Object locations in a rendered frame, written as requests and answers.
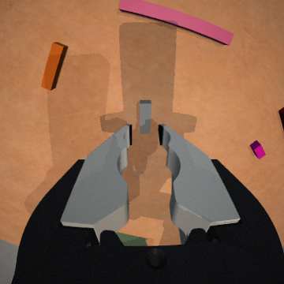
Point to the magenta rectangular block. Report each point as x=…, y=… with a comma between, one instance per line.
x=257, y=149

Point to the pink rod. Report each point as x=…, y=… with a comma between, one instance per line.
x=177, y=18

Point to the red rod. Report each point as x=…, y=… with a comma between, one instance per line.
x=281, y=113

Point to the orange rod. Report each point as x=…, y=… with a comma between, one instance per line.
x=54, y=65

